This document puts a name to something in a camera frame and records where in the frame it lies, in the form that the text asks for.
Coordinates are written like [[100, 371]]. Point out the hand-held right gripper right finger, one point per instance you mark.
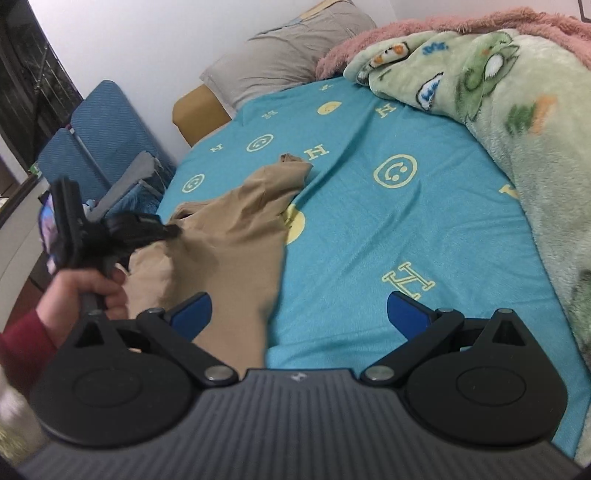
[[405, 314]]

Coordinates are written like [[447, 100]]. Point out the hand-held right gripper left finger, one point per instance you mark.
[[194, 310]]

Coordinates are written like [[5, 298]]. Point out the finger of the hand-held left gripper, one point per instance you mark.
[[152, 235], [138, 221]]

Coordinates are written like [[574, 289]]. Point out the tan t-shirt with white print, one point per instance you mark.
[[221, 249]]

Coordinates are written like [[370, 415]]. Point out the person's left forearm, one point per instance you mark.
[[23, 346]]

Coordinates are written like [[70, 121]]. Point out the person's left hand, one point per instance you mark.
[[69, 295]]

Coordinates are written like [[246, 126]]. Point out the grey seat cushion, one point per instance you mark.
[[124, 184]]

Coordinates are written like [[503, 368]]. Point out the white table with dark top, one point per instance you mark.
[[14, 258]]

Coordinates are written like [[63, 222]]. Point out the short blue covered chair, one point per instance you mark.
[[69, 161]]

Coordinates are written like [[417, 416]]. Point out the green can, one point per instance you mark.
[[35, 169]]

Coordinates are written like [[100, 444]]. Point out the teal smiley print bed sheet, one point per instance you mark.
[[392, 230]]

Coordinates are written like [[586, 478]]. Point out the tall blue covered chair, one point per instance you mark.
[[115, 124]]

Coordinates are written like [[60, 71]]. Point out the yellow headboard cushion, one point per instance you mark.
[[198, 115]]

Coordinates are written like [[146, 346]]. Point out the dark barred window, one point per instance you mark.
[[27, 69]]

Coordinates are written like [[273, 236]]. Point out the green cartoon print blanket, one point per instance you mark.
[[531, 138]]

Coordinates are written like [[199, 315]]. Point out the grey pillow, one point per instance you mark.
[[286, 60]]

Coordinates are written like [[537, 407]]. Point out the pink fluffy blanket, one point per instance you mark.
[[369, 39]]

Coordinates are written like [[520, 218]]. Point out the yellow pillow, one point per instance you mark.
[[323, 7]]

